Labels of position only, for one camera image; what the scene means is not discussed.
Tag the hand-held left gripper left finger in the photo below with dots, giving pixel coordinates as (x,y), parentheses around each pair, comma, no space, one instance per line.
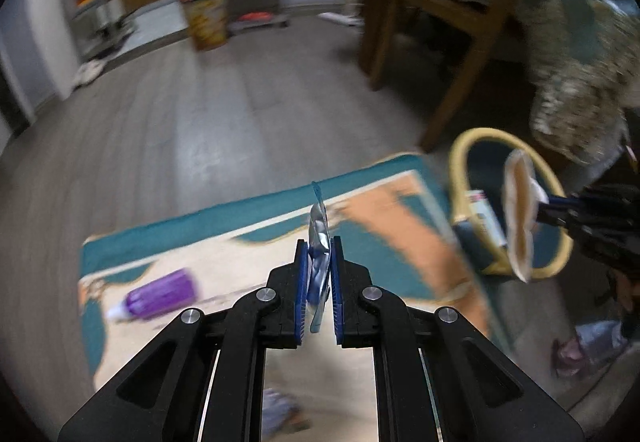
(300,287)

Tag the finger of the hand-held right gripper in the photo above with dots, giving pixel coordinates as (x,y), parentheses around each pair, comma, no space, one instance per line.
(595,199)
(600,237)

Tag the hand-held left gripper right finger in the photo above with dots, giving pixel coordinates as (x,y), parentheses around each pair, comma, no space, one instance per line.
(336,287)

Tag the silver blue wrapper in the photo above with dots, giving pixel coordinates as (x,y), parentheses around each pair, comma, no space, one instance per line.
(317,247)

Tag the beige paper wrapper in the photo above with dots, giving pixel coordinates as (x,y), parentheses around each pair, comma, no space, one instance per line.
(517,202)

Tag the white box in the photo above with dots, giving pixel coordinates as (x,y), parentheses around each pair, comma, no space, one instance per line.
(487,217)

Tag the yellow rimmed waste bin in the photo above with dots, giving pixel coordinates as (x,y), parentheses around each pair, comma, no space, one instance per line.
(482,152)

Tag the teal patterned rug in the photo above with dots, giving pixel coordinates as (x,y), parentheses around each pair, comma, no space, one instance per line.
(380,232)

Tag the lace tablecloth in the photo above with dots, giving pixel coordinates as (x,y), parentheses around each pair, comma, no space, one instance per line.
(565,87)

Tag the purple bottle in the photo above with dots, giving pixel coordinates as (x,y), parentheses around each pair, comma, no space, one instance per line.
(160,294)

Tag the wooden chair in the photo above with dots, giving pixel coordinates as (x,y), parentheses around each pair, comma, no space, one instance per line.
(450,7)

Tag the white power strip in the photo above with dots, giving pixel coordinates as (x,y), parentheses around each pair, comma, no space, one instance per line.
(340,18)

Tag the yellow patterned bin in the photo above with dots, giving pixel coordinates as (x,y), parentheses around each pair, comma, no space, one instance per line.
(207,19)

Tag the white slippers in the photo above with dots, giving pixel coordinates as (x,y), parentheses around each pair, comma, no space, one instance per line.
(87,74)

